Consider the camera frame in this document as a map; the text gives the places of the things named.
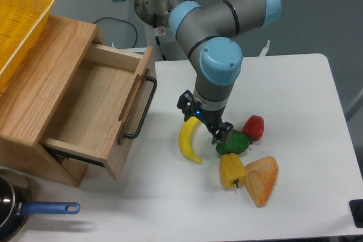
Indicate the blue handled saucepan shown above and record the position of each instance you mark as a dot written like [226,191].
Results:
[17,204]

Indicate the yellow plastic basket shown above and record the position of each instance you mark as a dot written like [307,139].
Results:
[22,22]

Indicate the yellow banana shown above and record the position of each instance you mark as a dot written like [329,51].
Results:
[185,140]

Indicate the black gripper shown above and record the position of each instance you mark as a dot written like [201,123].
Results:
[221,131]

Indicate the yellow bell pepper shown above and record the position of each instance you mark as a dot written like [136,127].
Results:
[232,171]

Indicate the open wooden drawer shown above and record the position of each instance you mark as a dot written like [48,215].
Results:
[103,108]

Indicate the green bell pepper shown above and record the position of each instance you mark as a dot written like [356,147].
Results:
[238,143]

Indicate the red bell pepper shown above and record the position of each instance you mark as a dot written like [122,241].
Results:
[253,128]

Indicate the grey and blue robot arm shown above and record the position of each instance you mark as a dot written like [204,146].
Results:
[206,38]

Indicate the wooden drawer cabinet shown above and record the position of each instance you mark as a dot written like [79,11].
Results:
[33,94]

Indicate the metal robot base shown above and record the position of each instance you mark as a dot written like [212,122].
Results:
[155,15]

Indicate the orange bread slice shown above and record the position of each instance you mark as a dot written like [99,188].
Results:
[261,176]

